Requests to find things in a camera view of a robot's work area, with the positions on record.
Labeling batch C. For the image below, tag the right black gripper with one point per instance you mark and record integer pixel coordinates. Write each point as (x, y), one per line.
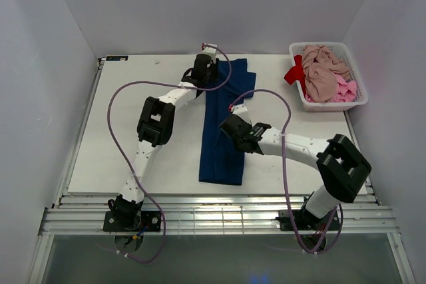
(248, 123)

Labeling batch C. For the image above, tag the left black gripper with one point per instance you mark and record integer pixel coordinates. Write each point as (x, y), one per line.
(215, 67)

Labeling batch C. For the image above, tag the dark blue t shirt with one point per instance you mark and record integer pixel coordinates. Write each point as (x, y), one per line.
(220, 162)

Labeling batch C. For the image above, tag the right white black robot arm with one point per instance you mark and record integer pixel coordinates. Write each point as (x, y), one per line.
(342, 167)

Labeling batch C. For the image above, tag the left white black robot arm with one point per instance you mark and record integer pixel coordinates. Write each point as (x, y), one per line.
(154, 129)

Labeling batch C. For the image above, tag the red t shirt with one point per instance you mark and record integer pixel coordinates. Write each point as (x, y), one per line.
(296, 73)

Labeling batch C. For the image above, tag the blue white label sticker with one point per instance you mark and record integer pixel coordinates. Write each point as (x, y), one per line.
(117, 58)

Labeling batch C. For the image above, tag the beige pink t shirt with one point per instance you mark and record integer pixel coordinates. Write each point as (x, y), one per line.
(322, 70)

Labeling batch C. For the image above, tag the bright pink t shirt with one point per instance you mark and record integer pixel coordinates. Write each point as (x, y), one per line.
(346, 92)

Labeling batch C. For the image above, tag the white perforated plastic basket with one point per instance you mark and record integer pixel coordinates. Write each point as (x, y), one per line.
(343, 54)

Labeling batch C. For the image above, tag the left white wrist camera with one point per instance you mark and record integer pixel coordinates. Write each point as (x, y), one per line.
(210, 50)

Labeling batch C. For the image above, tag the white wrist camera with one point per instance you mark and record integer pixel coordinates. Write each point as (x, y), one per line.
(210, 50)
(240, 109)

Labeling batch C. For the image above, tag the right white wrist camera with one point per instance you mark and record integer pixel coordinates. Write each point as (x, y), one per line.
(240, 109)

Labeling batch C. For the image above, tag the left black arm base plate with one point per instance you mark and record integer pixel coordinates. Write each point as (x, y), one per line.
(144, 221)

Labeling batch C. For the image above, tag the aluminium frame rails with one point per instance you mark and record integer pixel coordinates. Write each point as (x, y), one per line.
(203, 215)

